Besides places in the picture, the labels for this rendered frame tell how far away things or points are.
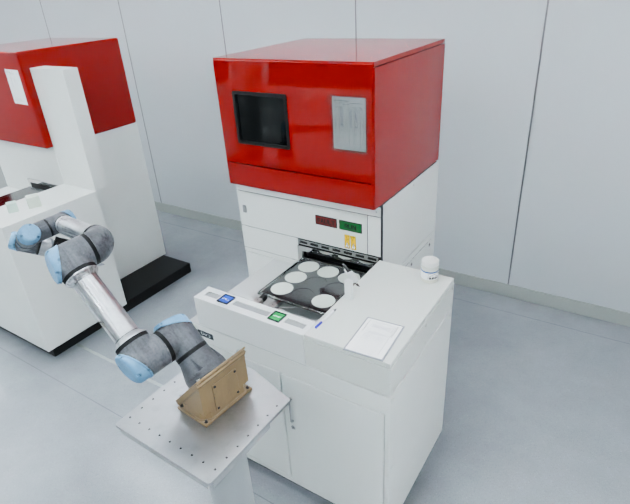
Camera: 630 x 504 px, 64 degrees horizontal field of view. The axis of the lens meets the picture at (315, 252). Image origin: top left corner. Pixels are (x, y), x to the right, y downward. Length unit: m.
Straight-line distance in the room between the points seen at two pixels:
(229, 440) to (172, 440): 0.19
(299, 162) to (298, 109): 0.23
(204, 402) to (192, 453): 0.15
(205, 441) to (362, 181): 1.16
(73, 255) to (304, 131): 1.04
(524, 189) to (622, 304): 0.97
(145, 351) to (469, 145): 2.57
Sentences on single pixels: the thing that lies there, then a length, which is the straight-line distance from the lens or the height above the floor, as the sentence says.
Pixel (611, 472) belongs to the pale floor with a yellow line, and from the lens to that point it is 2.92.
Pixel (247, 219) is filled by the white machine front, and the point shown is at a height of 1.01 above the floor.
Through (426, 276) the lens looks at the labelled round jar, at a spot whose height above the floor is 1.00.
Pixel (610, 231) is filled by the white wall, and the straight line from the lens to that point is 3.61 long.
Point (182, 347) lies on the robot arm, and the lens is 1.75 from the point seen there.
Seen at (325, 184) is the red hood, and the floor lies 1.31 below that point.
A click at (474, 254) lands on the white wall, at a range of 3.87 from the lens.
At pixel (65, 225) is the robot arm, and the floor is 1.34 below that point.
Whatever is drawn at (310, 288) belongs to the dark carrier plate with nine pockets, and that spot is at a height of 0.90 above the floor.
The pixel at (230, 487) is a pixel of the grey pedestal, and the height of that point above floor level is 0.47.
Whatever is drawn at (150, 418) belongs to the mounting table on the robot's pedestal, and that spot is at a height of 0.82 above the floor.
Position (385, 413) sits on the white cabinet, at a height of 0.74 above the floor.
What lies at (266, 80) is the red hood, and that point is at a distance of 2.29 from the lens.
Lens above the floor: 2.09
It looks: 28 degrees down
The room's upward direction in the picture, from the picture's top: 4 degrees counter-clockwise
